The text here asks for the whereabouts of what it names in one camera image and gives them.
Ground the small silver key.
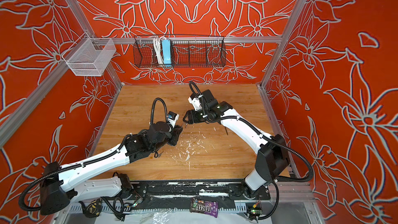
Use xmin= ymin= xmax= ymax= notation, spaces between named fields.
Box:
xmin=154 ymin=151 xmax=163 ymax=158

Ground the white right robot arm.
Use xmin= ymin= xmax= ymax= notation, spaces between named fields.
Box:
xmin=183 ymin=82 xmax=314 ymax=193

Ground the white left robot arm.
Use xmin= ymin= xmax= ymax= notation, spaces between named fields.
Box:
xmin=18 ymin=97 xmax=182 ymax=216

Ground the blue white box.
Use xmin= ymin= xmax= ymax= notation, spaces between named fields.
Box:
xmin=162 ymin=39 xmax=172 ymax=67

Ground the purple candy bag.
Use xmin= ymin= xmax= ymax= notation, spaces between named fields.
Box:
xmin=189 ymin=198 xmax=219 ymax=218

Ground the clear plastic sheet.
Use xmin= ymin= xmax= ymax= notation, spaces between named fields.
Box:
xmin=132 ymin=209 xmax=188 ymax=224

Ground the clear mesh basket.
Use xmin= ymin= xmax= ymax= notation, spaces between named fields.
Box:
xmin=62 ymin=38 xmax=116 ymax=77

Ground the black yellow tape measure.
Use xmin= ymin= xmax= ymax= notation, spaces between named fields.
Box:
xmin=79 ymin=198 xmax=102 ymax=218

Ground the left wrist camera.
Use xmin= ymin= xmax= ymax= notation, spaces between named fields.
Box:
xmin=167 ymin=111 xmax=179 ymax=126

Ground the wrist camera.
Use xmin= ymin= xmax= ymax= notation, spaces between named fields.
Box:
xmin=167 ymin=111 xmax=179 ymax=126
xmin=188 ymin=97 xmax=202 ymax=111

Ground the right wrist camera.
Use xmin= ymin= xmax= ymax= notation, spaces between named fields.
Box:
xmin=188 ymin=97 xmax=202 ymax=111

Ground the black wire basket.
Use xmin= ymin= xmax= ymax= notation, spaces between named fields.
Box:
xmin=133 ymin=35 xmax=227 ymax=68

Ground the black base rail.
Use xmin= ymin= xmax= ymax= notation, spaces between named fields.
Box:
xmin=123 ymin=179 xmax=271 ymax=212

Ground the white cable bundle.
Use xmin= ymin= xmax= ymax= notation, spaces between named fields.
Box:
xmin=153 ymin=37 xmax=165 ymax=65

